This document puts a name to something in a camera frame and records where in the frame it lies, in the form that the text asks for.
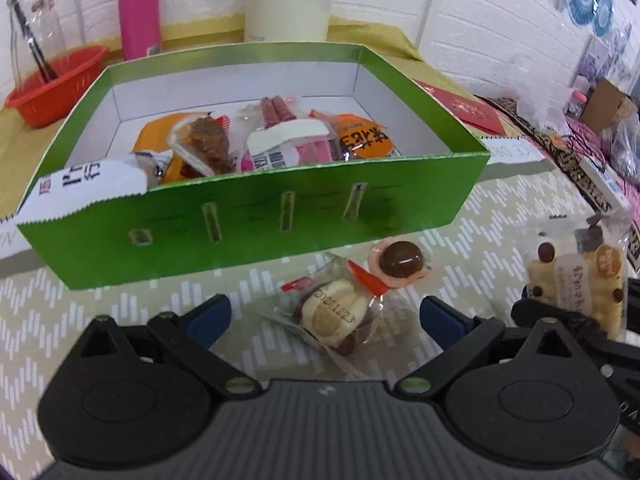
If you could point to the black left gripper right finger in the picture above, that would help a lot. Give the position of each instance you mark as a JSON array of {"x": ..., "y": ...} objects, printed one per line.
[{"x": 464, "y": 342}]

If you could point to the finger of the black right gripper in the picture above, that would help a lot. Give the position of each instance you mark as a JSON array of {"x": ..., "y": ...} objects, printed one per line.
[{"x": 588, "y": 332}]

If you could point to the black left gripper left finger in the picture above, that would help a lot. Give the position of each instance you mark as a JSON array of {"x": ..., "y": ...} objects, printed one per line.
[{"x": 187, "y": 339}]

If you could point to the chocolate chip cake pack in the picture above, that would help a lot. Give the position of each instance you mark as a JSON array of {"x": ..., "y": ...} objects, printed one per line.
[{"x": 580, "y": 266}]

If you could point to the brown jelly cup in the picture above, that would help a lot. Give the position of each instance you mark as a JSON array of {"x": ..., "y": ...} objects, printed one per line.
[{"x": 398, "y": 263}]

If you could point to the clear round biscuit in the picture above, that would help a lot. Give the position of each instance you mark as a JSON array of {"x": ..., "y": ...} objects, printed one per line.
[{"x": 345, "y": 312}]

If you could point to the white blue text snack pack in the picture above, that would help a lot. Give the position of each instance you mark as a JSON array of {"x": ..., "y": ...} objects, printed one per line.
[{"x": 77, "y": 187}]

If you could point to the orange yellow snack pack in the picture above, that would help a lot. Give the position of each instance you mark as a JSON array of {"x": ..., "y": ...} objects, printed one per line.
[{"x": 153, "y": 137}]

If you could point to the brown date snack pack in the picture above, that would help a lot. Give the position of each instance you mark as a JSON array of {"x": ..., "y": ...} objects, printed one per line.
[{"x": 202, "y": 142}]

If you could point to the orange round label snack pack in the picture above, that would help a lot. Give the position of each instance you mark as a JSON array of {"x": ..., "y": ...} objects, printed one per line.
[{"x": 358, "y": 137}]

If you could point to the pink label seed snack pack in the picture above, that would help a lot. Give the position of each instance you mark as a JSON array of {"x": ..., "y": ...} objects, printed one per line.
[{"x": 299, "y": 142}]

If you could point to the red sausage snack pack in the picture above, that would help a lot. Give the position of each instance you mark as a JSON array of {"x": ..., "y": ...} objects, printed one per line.
[{"x": 275, "y": 111}]

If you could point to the green cardboard box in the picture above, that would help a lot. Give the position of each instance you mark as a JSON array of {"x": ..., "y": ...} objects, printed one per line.
[{"x": 212, "y": 222}]

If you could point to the red envelope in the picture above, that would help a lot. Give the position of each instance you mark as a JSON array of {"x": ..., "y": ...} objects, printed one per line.
[{"x": 473, "y": 113}]

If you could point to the clear plastic bag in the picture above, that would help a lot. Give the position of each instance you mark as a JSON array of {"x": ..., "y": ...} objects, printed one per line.
[{"x": 533, "y": 96}]

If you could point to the red plastic basket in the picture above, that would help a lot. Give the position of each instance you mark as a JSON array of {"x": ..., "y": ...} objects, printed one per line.
[{"x": 42, "y": 103}]

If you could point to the black straw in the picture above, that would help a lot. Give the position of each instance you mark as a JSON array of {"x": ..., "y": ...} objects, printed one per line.
[{"x": 30, "y": 35}]

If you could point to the pink thermos bottle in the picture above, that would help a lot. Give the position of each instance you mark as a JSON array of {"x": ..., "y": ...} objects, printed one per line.
[{"x": 139, "y": 22}]

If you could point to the clear glass carafe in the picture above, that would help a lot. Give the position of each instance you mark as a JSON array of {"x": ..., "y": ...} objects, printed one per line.
[{"x": 35, "y": 25}]

